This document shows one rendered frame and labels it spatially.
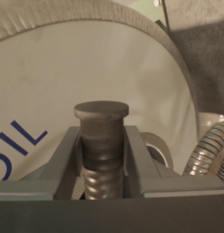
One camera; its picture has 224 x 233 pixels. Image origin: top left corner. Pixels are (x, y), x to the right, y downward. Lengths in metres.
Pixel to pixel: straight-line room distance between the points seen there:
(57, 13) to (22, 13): 0.06
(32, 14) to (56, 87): 0.11
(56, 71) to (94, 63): 0.08
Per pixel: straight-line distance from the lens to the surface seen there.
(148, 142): 0.53
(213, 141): 0.18
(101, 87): 0.36
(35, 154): 0.30
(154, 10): 0.97
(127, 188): 0.89
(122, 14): 0.43
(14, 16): 0.29
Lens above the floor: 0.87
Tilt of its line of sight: 31 degrees down
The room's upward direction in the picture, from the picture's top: 135 degrees counter-clockwise
